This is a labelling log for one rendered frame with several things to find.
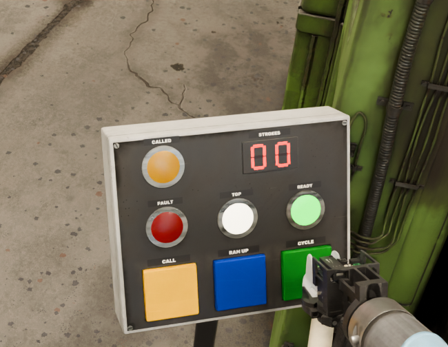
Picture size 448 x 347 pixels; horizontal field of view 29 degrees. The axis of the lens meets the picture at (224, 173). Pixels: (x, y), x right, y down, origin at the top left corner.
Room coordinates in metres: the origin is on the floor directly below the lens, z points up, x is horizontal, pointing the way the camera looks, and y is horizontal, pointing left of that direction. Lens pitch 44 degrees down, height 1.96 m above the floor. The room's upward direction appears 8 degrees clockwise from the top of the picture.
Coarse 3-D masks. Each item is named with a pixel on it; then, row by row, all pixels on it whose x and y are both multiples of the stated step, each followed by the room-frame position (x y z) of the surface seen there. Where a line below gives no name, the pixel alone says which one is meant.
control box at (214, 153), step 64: (128, 128) 0.88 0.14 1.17; (192, 128) 0.87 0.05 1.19; (256, 128) 0.89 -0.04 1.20; (320, 128) 0.92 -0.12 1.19; (128, 192) 0.80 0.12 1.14; (192, 192) 0.82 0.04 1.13; (256, 192) 0.85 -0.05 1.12; (320, 192) 0.87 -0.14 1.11; (128, 256) 0.75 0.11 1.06; (192, 256) 0.78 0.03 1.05; (128, 320) 0.71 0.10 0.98; (192, 320) 0.73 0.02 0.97
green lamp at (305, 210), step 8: (296, 200) 0.86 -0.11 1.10; (304, 200) 0.86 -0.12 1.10; (312, 200) 0.86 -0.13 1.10; (296, 208) 0.85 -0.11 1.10; (304, 208) 0.85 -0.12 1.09; (312, 208) 0.86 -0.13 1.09; (296, 216) 0.84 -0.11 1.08; (304, 216) 0.85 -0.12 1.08; (312, 216) 0.85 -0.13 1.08; (304, 224) 0.84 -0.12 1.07
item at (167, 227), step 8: (160, 216) 0.79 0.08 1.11; (168, 216) 0.79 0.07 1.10; (176, 216) 0.80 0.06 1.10; (152, 224) 0.78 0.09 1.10; (160, 224) 0.78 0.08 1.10; (168, 224) 0.79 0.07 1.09; (176, 224) 0.79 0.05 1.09; (152, 232) 0.78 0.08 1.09; (160, 232) 0.78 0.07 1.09; (168, 232) 0.78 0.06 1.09; (176, 232) 0.78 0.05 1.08; (160, 240) 0.77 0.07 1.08; (168, 240) 0.78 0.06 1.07
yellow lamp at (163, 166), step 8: (160, 152) 0.83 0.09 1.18; (168, 152) 0.84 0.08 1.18; (152, 160) 0.82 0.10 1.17; (160, 160) 0.83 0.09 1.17; (168, 160) 0.83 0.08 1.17; (176, 160) 0.83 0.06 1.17; (152, 168) 0.82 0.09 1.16; (160, 168) 0.82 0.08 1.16; (168, 168) 0.82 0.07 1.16; (176, 168) 0.83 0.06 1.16; (152, 176) 0.81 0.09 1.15; (160, 176) 0.82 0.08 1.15; (168, 176) 0.82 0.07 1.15
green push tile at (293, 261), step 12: (288, 252) 0.81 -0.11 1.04; (300, 252) 0.82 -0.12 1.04; (312, 252) 0.82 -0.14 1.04; (324, 252) 0.83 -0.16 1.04; (288, 264) 0.80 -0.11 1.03; (300, 264) 0.81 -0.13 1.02; (288, 276) 0.79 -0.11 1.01; (300, 276) 0.80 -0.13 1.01; (288, 288) 0.78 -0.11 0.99; (300, 288) 0.79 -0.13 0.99
